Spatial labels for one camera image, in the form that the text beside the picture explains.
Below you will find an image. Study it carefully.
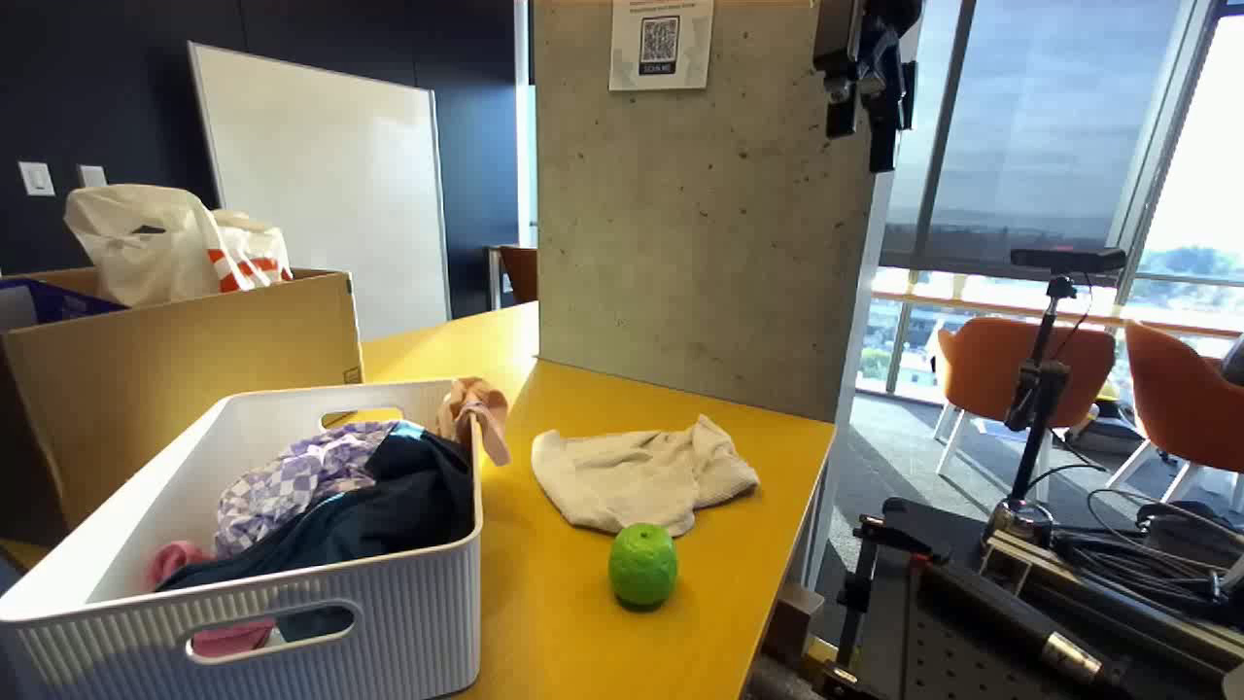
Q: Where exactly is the beige towel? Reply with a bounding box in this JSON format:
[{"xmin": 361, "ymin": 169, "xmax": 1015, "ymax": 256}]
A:
[{"xmin": 529, "ymin": 414, "xmax": 762, "ymax": 541}]

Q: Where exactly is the pile of clothes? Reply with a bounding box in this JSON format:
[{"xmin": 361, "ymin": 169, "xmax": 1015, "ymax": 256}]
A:
[{"xmin": 158, "ymin": 428, "xmax": 477, "ymax": 594}]

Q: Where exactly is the white ribbed plastic basket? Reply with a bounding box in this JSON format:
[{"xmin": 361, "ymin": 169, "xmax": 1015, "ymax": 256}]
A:
[{"xmin": 0, "ymin": 378, "xmax": 486, "ymax": 700}]

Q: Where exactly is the purple floral cloth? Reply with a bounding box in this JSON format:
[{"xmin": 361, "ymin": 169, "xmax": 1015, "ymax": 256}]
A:
[{"xmin": 209, "ymin": 421, "xmax": 401, "ymax": 561}]

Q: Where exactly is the brown cardboard box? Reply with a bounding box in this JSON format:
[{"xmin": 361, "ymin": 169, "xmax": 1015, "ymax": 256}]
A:
[{"xmin": 0, "ymin": 264, "xmax": 367, "ymax": 536}]

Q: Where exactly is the yellow cloth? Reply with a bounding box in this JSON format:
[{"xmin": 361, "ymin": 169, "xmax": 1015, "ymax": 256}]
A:
[{"xmin": 319, "ymin": 405, "xmax": 408, "ymax": 437}]

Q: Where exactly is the black camera tripod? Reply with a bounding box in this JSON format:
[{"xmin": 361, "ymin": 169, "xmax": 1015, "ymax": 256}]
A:
[{"xmin": 986, "ymin": 274, "xmax": 1088, "ymax": 523}]

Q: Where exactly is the black cable bundle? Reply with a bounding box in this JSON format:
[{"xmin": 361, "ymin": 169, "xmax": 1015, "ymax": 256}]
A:
[{"xmin": 1045, "ymin": 497, "xmax": 1244, "ymax": 615}]

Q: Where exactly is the green apple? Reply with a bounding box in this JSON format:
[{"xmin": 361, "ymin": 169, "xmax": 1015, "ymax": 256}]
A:
[{"xmin": 608, "ymin": 523, "xmax": 686, "ymax": 615}]

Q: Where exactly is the brown chair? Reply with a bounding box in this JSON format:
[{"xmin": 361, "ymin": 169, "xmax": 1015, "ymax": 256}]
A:
[{"xmin": 486, "ymin": 244, "xmax": 541, "ymax": 313}]

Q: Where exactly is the white QR code sign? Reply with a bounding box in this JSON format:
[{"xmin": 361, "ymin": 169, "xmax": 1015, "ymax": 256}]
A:
[{"xmin": 608, "ymin": 0, "xmax": 719, "ymax": 93}]

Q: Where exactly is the peach pink cloth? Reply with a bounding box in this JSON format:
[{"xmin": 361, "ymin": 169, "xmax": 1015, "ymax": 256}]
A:
[{"xmin": 432, "ymin": 373, "xmax": 513, "ymax": 470}]

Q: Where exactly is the white board panel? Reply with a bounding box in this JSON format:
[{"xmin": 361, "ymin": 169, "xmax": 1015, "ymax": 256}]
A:
[{"xmin": 187, "ymin": 38, "xmax": 456, "ymax": 347}]

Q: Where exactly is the grey concrete pillar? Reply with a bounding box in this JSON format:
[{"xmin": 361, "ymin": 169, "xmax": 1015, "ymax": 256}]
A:
[{"xmin": 532, "ymin": 0, "xmax": 898, "ymax": 424}]

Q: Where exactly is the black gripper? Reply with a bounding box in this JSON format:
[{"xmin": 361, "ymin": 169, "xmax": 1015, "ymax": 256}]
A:
[{"xmin": 813, "ymin": 0, "xmax": 924, "ymax": 174}]

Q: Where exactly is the grey window roller blind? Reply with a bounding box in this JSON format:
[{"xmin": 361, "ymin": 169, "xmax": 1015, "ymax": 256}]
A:
[{"xmin": 879, "ymin": 0, "xmax": 1191, "ymax": 283}]

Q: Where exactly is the white plastic bag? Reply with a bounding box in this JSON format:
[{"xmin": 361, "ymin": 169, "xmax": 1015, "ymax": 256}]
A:
[{"xmin": 63, "ymin": 183, "xmax": 296, "ymax": 313}]

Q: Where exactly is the black bar camera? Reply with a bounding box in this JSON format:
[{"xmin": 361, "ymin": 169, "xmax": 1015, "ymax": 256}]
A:
[{"xmin": 1006, "ymin": 244, "xmax": 1130, "ymax": 282}]

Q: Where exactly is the bright pink cloth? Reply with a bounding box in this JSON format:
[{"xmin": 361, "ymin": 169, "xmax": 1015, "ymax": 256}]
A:
[{"xmin": 145, "ymin": 536, "xmax": 280, "ymax": 663}]

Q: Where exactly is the black perforated robot cart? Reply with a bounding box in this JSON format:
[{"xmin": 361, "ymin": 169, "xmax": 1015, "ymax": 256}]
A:
[{"xmin": 828, "ymin": 497, "xmax": 1244, "ymax": 700}]

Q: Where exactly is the orange chair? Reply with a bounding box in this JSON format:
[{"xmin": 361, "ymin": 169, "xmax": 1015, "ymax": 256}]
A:
[
  {"xmin": 1103, "ymin": 318, "xmax": 1244, "ymax": 511},
  {"xmin": 932, "ymin": 316, "xmax": 1121, "ymax": 480}
]

